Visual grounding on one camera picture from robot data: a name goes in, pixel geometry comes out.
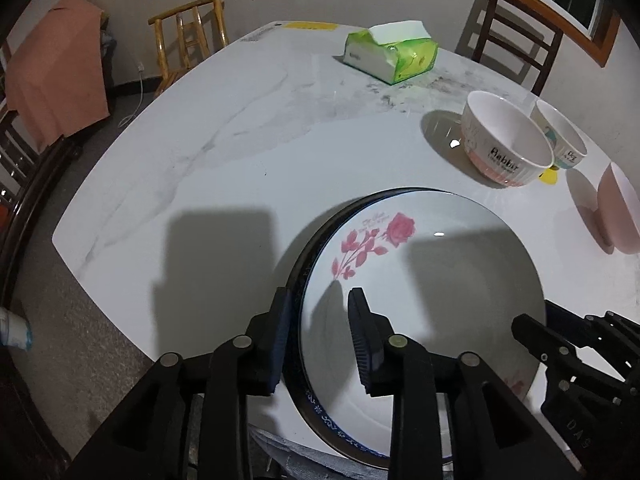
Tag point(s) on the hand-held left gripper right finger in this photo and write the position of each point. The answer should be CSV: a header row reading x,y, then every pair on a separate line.
x,y
361,340

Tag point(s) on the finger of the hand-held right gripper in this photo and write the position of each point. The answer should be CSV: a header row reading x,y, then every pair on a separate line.
x,y
562,315
535,337

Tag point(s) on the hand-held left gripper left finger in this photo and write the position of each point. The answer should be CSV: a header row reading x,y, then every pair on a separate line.
x,y
280,340

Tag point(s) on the white rose print plate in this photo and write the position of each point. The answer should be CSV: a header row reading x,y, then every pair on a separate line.
x,y
450,270

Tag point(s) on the large pink bowl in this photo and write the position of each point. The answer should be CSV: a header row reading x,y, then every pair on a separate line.
x,y
620,215

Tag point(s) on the white ribbed bowl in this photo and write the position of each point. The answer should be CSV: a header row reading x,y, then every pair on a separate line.
x,y
500,160

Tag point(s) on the white smooth small bowl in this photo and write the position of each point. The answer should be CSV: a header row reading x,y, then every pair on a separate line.
x,y
570,145

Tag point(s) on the round yellow warning sticker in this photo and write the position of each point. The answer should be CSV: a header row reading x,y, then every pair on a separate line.
x,y
549,176

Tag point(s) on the white blue floor bundle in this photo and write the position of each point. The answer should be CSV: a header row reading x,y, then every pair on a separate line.
x,y
12,330

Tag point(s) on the green tissue pack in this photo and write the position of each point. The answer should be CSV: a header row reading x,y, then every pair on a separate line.
x,y
400,60

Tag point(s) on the dark wooden slatted chair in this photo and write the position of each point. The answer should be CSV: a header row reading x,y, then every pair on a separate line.
x,y
530,12

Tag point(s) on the dark metal framed chair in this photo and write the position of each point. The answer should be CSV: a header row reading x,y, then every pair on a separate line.
x,y
20,170

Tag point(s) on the yellow rectangular table label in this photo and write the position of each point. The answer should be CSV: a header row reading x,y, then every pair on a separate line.
x,y
310,25

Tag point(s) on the bamboo chair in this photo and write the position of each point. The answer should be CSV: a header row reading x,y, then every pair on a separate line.
x,y
187,7

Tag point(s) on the pink cloth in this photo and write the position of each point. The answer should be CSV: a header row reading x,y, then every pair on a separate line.
x,y
55,70

